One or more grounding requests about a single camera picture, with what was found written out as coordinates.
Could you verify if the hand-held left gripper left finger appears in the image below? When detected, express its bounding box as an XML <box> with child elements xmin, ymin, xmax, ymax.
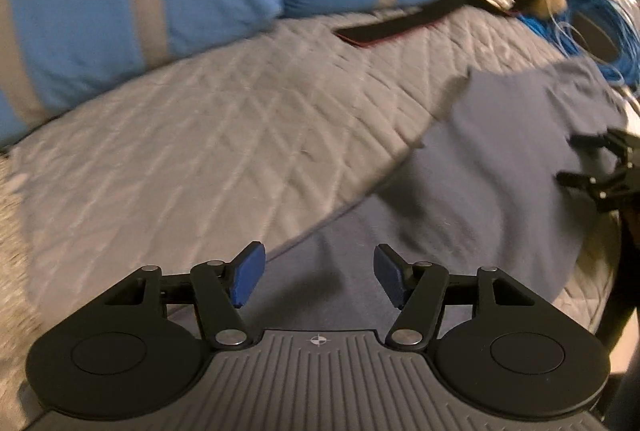
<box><xmin>102</xmin><ymin>241</ymin><xmax>267</xmax><ymax>351</ymax></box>

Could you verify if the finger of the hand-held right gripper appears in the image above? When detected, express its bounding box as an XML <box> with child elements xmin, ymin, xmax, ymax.
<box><xmin>556</xmin><ymin>165</ymin><xmax>640</xmax><ymax>213</ymax></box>
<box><xmin>569</xmin><ymin>128</ymin><xmax>640</xmax><ymax>163</ymax></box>

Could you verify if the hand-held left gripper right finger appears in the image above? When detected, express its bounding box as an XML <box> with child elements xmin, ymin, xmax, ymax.
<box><xmin>374</xmin><ymin>243</ymin><xmax>536</xmax><ymax>352</ymax></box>

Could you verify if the grey fleece sweater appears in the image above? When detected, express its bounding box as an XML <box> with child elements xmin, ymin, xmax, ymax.
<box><xmin>250</xmin><ymin>58</ymin><xmax>632</xmax><ymax>337</ymax></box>

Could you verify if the person's right forearm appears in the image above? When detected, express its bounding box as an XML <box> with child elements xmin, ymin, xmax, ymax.
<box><xmin>597</xmin><ymin>208</ymin><xmax>640</xmax><ymax>352</ymax></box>

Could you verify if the grey quilted bedspread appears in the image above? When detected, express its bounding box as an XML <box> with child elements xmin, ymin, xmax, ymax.
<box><xmin>0</xmin><ymin>4</ymin><xmax>626</xmax><ymax>412</ymax></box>

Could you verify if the beige plush toy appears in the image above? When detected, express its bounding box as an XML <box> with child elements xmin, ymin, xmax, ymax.
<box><xmin>530</xmin><ymin>0</ymin><xmax>569</xmax><ymax>17</ymax></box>

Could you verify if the blue cable coil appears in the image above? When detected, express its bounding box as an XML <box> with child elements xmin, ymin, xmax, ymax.
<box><xmin>515</xmin><ymin>0</ymin><xmax>640</xmax><ymax>87</ymax></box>

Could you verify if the black strap with red edge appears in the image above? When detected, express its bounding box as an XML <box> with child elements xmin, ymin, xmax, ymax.
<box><xmin>334</xmin><ymin>0</ymin><xmax>521</xmax><ymax>48</ymax></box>

